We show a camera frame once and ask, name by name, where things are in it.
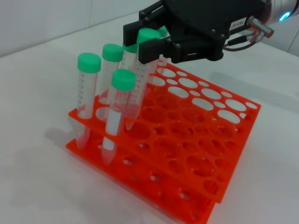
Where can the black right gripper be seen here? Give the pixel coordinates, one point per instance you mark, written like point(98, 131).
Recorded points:
point(201, 28)

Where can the green capped clear test tube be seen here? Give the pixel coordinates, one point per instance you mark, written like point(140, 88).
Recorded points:
point(139, 88)
point(88, 63)
point(123, 79)
point(129, 49)
point(154, 68)
point(112, 52)
point(163, 31)

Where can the orange test tube rack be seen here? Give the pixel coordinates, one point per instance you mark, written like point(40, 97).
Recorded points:
point(142, 177)

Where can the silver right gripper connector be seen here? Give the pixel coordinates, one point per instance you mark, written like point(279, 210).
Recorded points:
point(259, 24)

